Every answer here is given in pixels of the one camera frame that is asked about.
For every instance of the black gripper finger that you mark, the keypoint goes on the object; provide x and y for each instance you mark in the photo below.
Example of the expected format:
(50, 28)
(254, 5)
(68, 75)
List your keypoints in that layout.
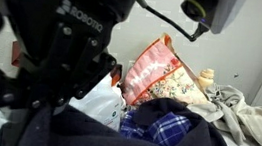
(0, 94)
(94, 72)

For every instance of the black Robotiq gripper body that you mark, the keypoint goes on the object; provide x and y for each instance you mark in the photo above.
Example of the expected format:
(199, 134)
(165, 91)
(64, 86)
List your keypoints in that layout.
(68, 8)

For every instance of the navy blue garment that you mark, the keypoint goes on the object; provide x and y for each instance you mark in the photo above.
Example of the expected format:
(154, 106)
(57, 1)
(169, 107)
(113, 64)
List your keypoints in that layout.
(95, 142)

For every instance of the blue plaid cloth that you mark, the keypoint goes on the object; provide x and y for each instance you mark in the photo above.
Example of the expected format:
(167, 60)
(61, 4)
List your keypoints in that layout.
(164, 129)

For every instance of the gray fleece garment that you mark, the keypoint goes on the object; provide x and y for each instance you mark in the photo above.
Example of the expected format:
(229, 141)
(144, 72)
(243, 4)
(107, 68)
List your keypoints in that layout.
(224, 108)

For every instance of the orange patterned bag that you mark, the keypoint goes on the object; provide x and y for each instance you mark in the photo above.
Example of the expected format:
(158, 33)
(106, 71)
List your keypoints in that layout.
(116, 74)

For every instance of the translucent detergent jug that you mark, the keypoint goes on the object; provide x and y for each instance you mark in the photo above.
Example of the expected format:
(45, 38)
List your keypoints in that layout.
(100, 101)

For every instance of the pink floral tote bag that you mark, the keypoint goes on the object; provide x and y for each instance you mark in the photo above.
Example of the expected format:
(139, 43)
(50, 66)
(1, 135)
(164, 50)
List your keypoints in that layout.
(160, 76)

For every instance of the yellow bottle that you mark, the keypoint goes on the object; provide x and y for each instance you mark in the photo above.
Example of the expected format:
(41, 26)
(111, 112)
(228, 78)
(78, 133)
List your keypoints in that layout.
(206, 79)

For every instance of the gray wrist camera box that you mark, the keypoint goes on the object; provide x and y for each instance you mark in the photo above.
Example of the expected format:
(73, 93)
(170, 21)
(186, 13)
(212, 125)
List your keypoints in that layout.
(216, 9)

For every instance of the small dark wall fixture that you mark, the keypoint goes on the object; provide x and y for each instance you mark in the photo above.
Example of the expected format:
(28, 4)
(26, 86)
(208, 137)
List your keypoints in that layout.
(235, 75)

